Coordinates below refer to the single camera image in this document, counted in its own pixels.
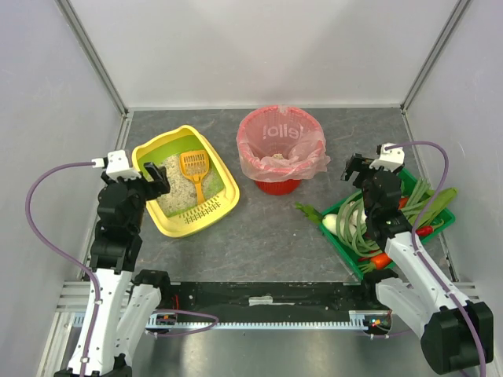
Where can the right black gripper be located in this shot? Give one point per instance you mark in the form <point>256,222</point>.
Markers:
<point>361,173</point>

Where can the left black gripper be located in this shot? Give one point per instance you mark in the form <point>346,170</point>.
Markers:
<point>145,184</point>

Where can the orange litter scoop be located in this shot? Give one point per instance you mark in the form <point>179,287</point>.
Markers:
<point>194,166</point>

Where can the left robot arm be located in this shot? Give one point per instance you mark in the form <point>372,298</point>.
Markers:
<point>120,304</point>

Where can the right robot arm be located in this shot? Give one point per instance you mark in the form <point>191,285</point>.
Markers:
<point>454,332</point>

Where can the cat litter sand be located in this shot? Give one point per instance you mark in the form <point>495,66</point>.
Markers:
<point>182,195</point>

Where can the yellow litter box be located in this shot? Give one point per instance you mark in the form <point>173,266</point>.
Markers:
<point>184,139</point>

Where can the green vegetable tray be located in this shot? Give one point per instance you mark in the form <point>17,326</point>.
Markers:
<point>349,256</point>

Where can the green long beans bundle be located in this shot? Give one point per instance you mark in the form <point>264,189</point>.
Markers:
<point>353,237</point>

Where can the white radish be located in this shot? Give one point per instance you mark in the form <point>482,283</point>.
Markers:
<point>330,223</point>

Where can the red plastic waste basket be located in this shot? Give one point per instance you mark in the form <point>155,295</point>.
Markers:
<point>275,184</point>

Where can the pink plastic bin liner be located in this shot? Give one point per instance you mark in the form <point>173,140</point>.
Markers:
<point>310,157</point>

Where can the green leafy vegetable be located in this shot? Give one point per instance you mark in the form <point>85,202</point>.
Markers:
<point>444,198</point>

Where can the red chili pepper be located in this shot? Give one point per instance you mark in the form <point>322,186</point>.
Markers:
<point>429,229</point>

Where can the orange carrot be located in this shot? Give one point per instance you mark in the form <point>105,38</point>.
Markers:
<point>377,262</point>

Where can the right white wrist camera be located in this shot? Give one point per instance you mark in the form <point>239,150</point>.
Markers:
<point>390,158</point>

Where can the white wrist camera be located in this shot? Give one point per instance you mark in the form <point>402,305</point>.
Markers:
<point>390,158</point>
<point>116,166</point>

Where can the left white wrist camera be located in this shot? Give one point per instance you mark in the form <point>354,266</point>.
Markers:
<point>116,166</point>

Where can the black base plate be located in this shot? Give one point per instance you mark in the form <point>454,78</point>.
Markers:
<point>202,296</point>

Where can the grey slotted cable duct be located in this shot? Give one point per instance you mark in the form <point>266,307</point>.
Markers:
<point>356,322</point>

